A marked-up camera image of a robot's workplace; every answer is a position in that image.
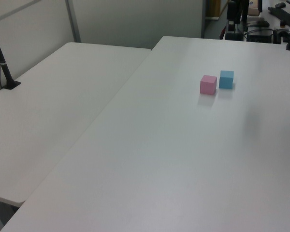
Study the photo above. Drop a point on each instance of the grey metal frame post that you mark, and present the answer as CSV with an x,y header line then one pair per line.
x,y
203,19

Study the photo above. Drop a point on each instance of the blue cube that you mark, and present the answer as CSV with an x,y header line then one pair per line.
x,y
226,79

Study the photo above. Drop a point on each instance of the black camera stand pole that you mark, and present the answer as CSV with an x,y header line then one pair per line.
x,y
2,63

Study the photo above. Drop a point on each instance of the wooden cabinet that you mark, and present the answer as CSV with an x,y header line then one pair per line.
x,y
213,8

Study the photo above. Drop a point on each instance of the black electronics box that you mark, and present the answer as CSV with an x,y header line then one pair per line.
x,y
259,36

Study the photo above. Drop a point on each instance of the black computer mouse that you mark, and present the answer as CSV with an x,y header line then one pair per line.
x,y
280,4

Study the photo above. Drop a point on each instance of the black upright cylinder device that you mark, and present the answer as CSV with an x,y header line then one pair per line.
x,y
231,12

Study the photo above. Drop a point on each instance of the black keyboard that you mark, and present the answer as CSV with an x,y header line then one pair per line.
x,y
282,15

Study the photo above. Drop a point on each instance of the black arched clamp bracket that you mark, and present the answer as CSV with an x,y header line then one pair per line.
x,y
282,33

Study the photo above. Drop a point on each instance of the pink cube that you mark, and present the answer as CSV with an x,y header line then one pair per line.
x,y
207,85

